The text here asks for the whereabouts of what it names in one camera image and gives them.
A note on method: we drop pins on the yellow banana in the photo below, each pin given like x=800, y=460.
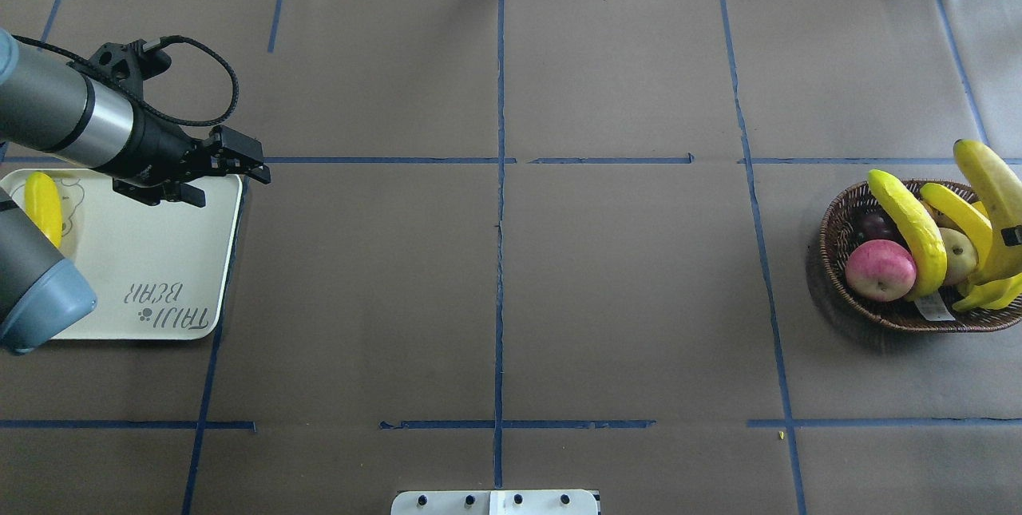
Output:
x=916, y=226
x=43, y=206
x=999, y=189
x=973, y=224

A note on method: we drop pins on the red apple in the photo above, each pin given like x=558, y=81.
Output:
x=880, y=270

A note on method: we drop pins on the white bear tray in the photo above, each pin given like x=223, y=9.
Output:
x=159, y=273

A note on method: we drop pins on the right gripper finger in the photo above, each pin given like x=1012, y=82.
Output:
x=1012, y=236

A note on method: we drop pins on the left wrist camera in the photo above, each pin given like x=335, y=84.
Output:
x=126, y=66

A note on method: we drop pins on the yellow green apple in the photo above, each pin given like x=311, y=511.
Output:
x=961, y=255

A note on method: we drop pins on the yellow mango left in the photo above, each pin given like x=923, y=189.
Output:
x=993, y=295

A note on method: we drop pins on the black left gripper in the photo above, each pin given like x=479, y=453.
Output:
x=156, y=148

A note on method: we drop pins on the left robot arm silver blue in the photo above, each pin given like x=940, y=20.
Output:
x=55, y=108

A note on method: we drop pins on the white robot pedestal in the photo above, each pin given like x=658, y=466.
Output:
x=498, y=501

